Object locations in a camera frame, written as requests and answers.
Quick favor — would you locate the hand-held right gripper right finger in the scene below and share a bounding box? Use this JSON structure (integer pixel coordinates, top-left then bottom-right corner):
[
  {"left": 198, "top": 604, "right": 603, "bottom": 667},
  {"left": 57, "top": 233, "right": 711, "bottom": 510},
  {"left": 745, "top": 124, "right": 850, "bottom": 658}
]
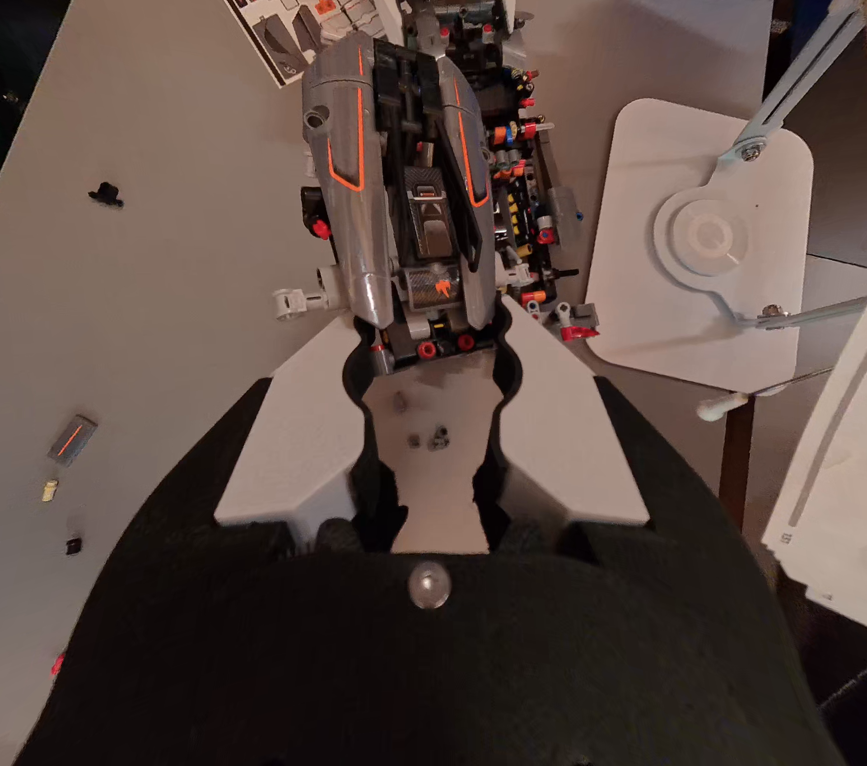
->
[{"left": 486, "top": 294, "right": 653, "bottom": 529}]

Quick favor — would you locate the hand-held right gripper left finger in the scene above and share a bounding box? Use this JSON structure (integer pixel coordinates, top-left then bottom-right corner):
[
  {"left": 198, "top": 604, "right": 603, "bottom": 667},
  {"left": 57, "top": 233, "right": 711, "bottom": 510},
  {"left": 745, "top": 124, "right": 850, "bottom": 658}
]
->
[{"left": 212, "top": 314, "right": 377, "bottom": 529}]

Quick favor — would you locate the grey orange lego car model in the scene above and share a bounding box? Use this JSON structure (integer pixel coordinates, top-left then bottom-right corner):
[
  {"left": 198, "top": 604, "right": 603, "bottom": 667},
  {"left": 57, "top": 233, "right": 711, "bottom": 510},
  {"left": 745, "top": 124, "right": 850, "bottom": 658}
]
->
[{"left": 273, "top": 0, "right": 602, "bottom": 377}]

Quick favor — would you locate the lego instruction booklet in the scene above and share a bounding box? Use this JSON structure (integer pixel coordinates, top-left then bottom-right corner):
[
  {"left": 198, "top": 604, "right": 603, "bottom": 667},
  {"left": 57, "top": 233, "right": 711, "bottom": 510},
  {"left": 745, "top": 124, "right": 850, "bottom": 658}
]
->
[{"left": 762, "top": 333, "right": 867, "bottom": 614}]

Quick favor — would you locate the white book stand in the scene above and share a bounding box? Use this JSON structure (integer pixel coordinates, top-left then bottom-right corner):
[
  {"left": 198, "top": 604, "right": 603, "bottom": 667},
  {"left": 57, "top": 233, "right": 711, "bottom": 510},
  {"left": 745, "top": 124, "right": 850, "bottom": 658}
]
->
[{"left": 584, "top": 0, "right": 867, "bottom": 423}]

